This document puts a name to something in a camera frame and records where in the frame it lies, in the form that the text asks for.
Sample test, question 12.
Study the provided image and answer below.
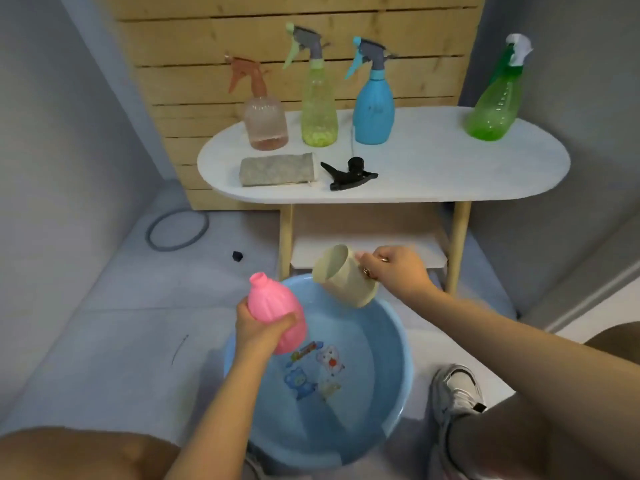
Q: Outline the person's left hand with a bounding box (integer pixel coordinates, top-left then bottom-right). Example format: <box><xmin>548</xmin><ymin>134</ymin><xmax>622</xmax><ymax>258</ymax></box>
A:
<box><xmin>234</xmin><ymin>297</ymin><xmax>299</xmax><ymax>363</ymax></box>

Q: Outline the person's right hand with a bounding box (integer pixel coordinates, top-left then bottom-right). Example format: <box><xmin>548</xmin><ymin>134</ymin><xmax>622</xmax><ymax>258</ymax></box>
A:
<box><xmin>357</xmin><ymin>246</ymin><xmax>435</xmax><ymax>302</ymax></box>

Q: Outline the pink plastic bottle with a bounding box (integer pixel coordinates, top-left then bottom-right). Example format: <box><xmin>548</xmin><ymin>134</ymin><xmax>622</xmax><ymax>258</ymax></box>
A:
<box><xmin>248</xmin><ymin>272</ymin><xmax>308</xmax><ymax>355</ymax></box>

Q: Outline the cream plastic cup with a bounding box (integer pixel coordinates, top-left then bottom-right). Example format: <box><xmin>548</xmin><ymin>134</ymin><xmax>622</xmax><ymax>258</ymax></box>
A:
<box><xmin>312</xmin><ymin>244</ymin><xmax>380</xmax><ymax>309</ymax></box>

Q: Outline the person's left forearm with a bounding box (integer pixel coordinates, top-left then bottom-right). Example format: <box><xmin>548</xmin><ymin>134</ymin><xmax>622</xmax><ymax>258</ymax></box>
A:
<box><xmin>164</xmin><ymin>352</ymin><xmax>275</xmax><ymax>480</ymax></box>

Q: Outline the person's right forearm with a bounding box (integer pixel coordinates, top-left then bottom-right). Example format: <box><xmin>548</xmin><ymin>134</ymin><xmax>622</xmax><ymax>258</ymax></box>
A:
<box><xmin>406</xmin><ymin>286</ymin><xmax>640</xmax><ymax>468</ymax></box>

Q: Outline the black spray trigger head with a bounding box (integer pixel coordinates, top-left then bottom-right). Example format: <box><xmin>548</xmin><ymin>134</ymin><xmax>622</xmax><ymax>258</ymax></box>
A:
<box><xmin>320</xmin><ymin>157</ymin><xmax>379</xmax><ymax>192</ymax></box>

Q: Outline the blue plastic basin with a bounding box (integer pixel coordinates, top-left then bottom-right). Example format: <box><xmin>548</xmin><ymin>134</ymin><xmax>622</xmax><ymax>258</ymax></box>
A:
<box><xmin>222</xmin><ymin>274</ymin><xmax>415</xmax><ymax>471</ymax></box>

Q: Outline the white oval table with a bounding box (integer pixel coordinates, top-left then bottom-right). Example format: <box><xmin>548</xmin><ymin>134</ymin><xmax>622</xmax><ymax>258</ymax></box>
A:
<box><xmin>196</xmin><ymin>106</ymin><xmax>572</xmax><ymax>296</ymax></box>

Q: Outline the grey sponge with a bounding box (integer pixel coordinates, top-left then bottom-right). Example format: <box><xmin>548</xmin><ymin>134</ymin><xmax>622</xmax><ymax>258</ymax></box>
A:
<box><xmin>239</xmin><ymin>153</ymin><xmax>321</xmax><ymax>187</ymax></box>

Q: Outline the blue spray bottle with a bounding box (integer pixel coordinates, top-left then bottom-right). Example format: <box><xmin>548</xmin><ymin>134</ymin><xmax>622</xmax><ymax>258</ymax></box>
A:
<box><xmin>345</xmin><ymin>36</ymin><xmax>397</xmax><ymax>146</ymax></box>

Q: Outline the yellow-green spray bottle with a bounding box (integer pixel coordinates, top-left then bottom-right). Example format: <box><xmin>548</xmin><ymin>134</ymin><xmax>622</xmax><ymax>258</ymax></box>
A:
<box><xmin>282</xmin><ymin>22</ymin><xmax>339</xmax><ymax>148</ymax></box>

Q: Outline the white sneaker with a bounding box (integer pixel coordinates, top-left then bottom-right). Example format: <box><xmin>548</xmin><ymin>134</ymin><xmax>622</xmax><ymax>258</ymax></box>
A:
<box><xmin>428</xmin><ymin>364</ymin><xmax>488</xmax><ymax>480</ymax></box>

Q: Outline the orange clear spray bottle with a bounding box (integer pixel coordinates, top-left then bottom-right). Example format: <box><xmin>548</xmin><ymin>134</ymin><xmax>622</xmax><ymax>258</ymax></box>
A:
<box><xmin>224</xmin><ymin>55</ymin><xmax>290</xmax><ymax>151</ymax></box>

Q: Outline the green spray bottle white trigger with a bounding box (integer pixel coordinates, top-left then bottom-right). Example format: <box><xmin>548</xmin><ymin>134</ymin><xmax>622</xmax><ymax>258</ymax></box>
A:
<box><xmin>464</xmin><ymin>33</ymin><xmax>534</xmax><ymax>142</ymax></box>

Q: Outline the person's right leg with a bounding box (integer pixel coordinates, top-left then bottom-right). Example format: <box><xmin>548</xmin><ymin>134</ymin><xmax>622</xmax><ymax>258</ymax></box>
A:
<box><xmin>444</xmin><ymin>322</ymin><xmax>640</xmax><ymax>480</ymax></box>

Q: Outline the person's leg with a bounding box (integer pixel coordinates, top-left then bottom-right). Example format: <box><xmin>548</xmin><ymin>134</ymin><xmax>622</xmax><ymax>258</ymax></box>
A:
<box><xmin>444</xmin><ymin>322</ymin><xmax>640</xmax><ymax>480</ymax></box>
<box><xmin>0</xmin><ymin>427</ymin><xmax>182</xmax><ymax>480</ymax></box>

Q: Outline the person's left leg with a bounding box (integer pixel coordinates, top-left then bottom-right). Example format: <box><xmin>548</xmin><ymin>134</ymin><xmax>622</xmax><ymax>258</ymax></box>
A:
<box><xmin>0</xmin><ymin>427</ymin><xmax>182</xmax><ymax>480</ymax></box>

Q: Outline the wooden slat panel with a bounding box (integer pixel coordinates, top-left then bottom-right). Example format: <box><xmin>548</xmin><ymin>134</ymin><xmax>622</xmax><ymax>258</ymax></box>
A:
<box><xmin>102</xmin><ymin>0</ymin><xmax>487</xmax><ymax>211</ymax></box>

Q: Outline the grey rubber ring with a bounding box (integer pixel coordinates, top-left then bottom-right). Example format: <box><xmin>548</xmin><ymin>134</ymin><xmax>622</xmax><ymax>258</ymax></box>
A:
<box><xmin>145</xmin><ymin>208</ymin><xmax>210</xmax><ymax>253</ymax></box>

